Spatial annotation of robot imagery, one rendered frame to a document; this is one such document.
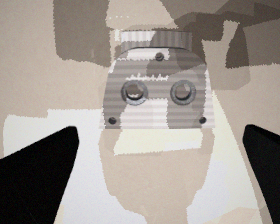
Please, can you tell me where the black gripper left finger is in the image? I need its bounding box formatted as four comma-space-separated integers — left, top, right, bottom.
0, 125, 79, 224

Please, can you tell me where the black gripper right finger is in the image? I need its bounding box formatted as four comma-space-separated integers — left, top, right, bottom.
242, 124, 280, 224

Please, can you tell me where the grey metal plate with two round holes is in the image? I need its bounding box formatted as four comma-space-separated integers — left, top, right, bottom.
99, 47, 216, 129

